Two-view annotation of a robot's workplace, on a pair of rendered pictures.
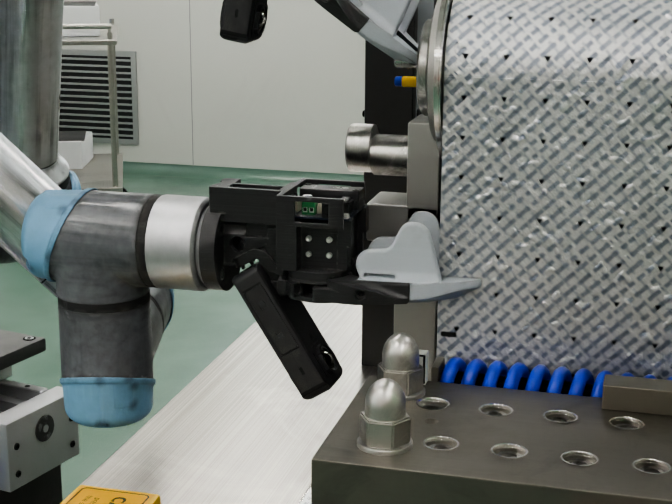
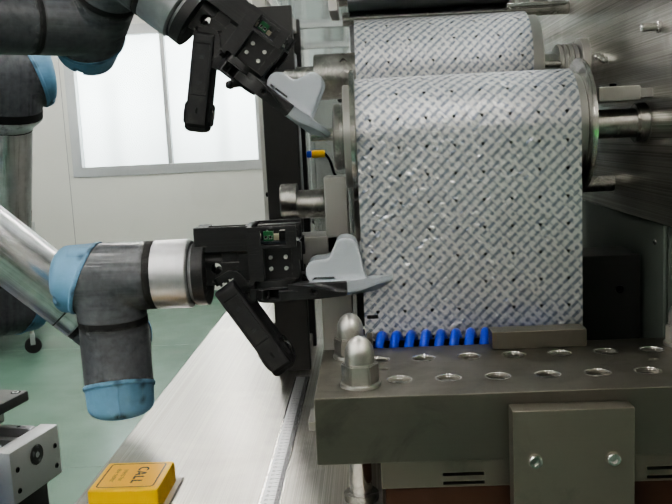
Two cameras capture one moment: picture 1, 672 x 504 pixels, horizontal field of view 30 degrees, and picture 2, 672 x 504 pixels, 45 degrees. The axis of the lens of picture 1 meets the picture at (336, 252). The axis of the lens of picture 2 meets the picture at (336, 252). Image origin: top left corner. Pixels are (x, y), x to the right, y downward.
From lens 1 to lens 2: 0.18 m
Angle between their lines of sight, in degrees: 14
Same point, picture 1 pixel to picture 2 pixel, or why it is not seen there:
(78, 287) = (97, 313)
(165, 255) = (165, 280)
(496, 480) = (451, 394)
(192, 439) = (177, 428)
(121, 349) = (132, 357)
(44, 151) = not seen: hidden behind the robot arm
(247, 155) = not seen: hidden behind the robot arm
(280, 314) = (253, 315)
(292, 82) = (146, 233)
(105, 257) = (118, 287)
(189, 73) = (73, 233)
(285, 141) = not seen: hidden behind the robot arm
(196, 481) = (191, 453)
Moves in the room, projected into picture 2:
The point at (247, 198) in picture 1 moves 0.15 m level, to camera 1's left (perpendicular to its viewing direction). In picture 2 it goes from (222, 234) to (75, 244)
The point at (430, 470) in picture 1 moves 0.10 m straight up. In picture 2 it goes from (402, 394) to (398, 279)
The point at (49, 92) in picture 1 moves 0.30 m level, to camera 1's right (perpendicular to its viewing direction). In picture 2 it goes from (25, 207) to (203, 196)
